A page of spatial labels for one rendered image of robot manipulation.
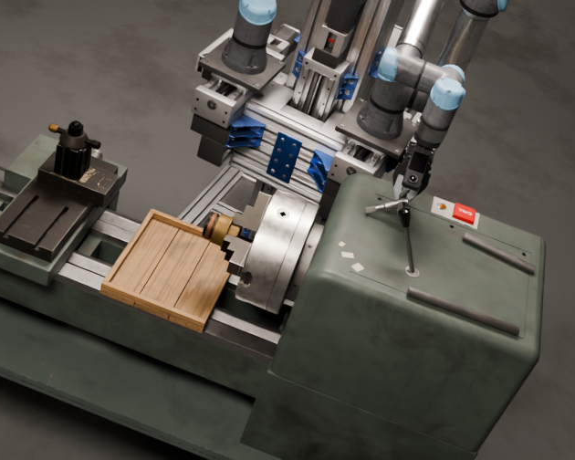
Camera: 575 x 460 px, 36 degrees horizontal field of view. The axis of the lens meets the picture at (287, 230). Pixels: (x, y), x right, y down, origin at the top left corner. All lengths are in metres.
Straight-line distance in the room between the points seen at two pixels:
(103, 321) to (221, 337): 0.35
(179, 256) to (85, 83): 2.37
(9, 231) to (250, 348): 0.72
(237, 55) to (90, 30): 2.47
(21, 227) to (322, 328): 0.85
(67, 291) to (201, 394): 0.51
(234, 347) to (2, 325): 0.75
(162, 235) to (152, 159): 1.77
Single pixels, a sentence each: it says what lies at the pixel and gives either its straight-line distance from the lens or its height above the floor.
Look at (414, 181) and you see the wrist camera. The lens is 2.25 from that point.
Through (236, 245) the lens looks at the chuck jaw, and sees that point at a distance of 2.37.
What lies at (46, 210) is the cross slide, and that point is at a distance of 2.55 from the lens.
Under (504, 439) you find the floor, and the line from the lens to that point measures 3.79.
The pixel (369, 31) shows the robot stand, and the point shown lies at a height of 1.37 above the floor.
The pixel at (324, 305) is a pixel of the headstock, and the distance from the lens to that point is 2.20.
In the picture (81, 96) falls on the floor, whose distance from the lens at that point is 4.75.
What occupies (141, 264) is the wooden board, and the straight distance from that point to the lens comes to 2.56.
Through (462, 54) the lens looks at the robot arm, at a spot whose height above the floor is 1.53.
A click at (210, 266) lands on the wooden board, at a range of 2.61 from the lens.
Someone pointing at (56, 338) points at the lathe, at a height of 0.54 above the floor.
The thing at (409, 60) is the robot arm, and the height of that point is 1.63.
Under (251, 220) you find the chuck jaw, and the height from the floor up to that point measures 1.14.
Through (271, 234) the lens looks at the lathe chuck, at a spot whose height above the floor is 1.21.
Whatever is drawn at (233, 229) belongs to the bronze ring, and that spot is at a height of 1.11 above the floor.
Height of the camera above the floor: 2.65
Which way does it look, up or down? 39 degrees down
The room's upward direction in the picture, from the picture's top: 19 degrees clockwise
